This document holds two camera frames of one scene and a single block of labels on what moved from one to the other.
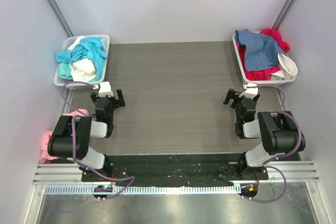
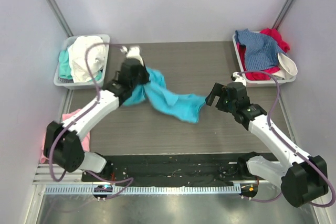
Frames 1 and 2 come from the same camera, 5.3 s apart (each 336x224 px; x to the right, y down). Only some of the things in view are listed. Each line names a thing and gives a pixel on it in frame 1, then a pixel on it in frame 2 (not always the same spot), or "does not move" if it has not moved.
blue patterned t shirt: [261, 52] does not move
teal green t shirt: [65, 71] does not move
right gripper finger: [230, 95] -> [216, 91]
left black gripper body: [109, 100] -> [142, 76]
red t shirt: [265, 73] does not move
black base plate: [174, 169] does not move
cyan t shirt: [90, 48] -> [186, 107]
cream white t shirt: [288, 70] does not move
